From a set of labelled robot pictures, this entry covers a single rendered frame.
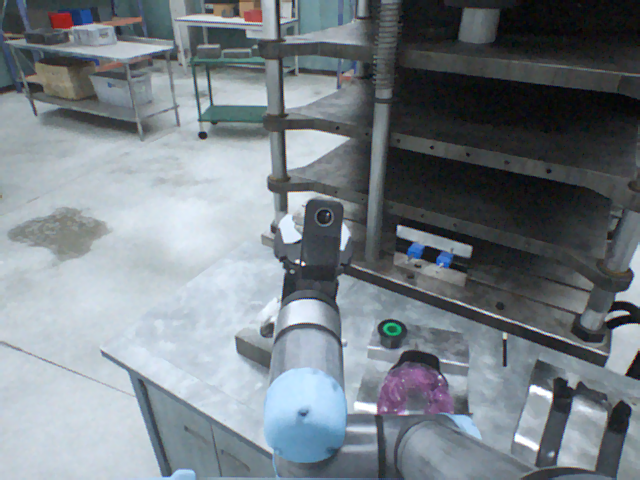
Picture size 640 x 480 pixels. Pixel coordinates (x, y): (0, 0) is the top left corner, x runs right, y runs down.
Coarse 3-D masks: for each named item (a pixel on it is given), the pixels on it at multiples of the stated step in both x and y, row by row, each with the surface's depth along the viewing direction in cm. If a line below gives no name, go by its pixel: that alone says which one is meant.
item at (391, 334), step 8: (384, 320) 124; (392, 320) 124; (384, 328) 122; (392, 328) 124; (400, 328) 122; (384, 336) 119; (392, 336) 119; (400, 336) 119; (384, 344) 120; (392, 344) 119; (400, 344) 120
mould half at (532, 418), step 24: (528, 384) 123; (552, 384) 108; (600, 384) 117; (528, 408) 104; (576, 408) 102; (600, 408) 102; (528, 432) 102; (576, 432) 100; (600, 432) 98; (528, 456) 98; (576, 456) 97; (624, 456) 95
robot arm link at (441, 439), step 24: (384, 432) 48; (408, 432) 45; (432, 432) 40; (456, 432) 38; (384, 456) 46; (408, 456) 40; (432, 456) 34; (456, 456) 31; (480, 456) 29; (504, 456) 28
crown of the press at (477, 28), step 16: (448, 0) 145; (464, 0) 139; (480, 0) 137; (496, 0) 136; (512, 0) 138; (464, 16) 148; (480, 16) 144; (496, 16) 145; (464, 32) 149; (480, 32) 147; (496, 32) 150
